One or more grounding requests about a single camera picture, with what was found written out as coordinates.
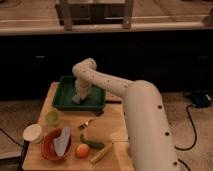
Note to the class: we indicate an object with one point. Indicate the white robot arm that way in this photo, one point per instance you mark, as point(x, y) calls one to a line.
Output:
point(150, 139)

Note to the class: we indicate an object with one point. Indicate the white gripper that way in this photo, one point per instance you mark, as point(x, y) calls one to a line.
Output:
point(82, 88)

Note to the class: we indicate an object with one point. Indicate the green chili pepper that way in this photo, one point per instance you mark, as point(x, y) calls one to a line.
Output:
point(92, 144)

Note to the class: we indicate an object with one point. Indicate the wooden frame stand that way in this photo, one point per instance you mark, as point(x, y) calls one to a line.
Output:
point(73, 13)

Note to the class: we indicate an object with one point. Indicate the grey sponge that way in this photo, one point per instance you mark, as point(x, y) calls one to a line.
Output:
point(77, 99)

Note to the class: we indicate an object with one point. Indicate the light green cup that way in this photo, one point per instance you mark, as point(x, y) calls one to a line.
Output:
point(52, 118)

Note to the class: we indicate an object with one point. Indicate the grey cloth in bowl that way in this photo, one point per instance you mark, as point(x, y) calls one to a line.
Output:
point(61, 142)

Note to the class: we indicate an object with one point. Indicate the yellow corn cob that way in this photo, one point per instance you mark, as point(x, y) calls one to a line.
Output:
point(101, 153)

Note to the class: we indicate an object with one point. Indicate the red bowl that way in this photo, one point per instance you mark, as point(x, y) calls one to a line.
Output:
point(47, 146)

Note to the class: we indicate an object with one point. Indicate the orange fruit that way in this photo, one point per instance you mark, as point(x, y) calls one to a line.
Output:
point(82, 151)

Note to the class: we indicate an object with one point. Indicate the green plastic tray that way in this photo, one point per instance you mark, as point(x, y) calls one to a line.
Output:
point(66, 91)

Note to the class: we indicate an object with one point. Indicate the black device on floor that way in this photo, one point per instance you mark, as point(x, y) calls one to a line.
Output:
point(199, 99)

